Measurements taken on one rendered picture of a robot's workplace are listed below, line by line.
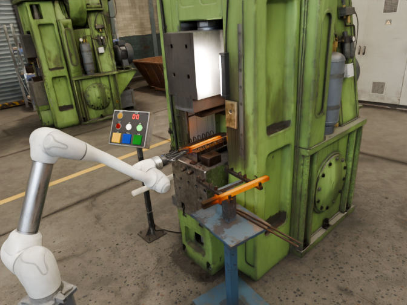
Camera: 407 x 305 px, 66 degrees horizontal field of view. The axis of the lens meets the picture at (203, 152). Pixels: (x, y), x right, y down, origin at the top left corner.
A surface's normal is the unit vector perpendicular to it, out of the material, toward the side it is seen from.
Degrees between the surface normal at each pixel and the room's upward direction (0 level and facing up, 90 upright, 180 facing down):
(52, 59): 89
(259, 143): 89
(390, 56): 90
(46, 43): 89
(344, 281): 0
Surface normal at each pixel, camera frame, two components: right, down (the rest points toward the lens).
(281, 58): 0.66, 0.24
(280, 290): -0.06, -0.92
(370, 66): -0.69, 0.32
